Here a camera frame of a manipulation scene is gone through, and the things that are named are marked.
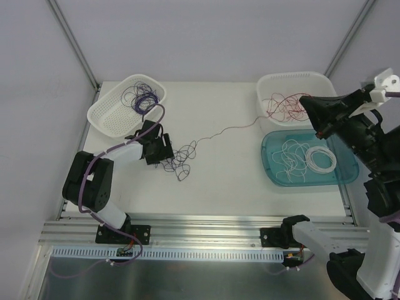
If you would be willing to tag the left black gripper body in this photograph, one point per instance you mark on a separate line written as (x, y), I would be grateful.
(162, 151)

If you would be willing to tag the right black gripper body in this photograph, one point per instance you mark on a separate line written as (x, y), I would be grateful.
(335, 122)

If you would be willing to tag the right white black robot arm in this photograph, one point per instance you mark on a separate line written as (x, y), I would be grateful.
(374, 273)

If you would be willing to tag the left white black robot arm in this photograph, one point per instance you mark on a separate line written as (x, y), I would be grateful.
(89, 180)

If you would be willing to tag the white plastic tub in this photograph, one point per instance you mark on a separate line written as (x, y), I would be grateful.
(278, 98)

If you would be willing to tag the teal transparent plastic bin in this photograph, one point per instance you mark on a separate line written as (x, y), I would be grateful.
(294, 158)

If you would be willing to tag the white perforated basket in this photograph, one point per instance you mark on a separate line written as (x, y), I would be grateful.
(122, 110)

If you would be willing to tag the right aluminium frame post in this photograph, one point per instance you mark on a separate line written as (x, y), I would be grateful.
(358, 22)

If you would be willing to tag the aluminium frame post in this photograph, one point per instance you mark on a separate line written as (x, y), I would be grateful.
(73, 42)
(358, 22)

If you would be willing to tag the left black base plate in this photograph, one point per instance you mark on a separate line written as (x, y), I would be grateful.
(105, 235)

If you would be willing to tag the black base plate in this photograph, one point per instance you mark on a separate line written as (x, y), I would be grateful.
(275, 237)
(105, 235)

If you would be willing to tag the aluminium mounting rail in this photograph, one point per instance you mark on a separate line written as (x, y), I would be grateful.
(199, 232)

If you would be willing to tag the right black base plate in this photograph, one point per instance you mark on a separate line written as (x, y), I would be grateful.
(275, 237)

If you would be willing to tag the white slotted cable duct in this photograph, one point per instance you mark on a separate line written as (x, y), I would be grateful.
(168, 254)

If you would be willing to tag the left aluminium frame post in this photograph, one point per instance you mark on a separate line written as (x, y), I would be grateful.
(73, 42)

